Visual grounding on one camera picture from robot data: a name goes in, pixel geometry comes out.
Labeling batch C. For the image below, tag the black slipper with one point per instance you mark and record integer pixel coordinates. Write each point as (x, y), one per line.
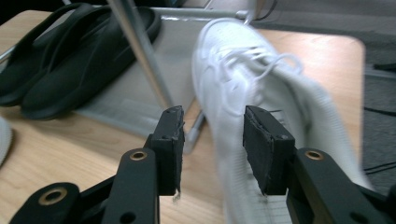
(81, 81)
(28, 62)

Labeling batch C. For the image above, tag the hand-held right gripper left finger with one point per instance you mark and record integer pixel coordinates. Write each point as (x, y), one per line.
(169, 155)

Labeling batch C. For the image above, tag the white sneaker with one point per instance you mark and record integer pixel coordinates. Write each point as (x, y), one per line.
(236, 77)

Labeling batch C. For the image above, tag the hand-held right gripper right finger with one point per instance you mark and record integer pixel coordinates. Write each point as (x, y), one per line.
(267, 155)

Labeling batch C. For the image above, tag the silver two-tier metal shoe rack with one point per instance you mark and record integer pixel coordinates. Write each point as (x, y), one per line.
(140, 46)

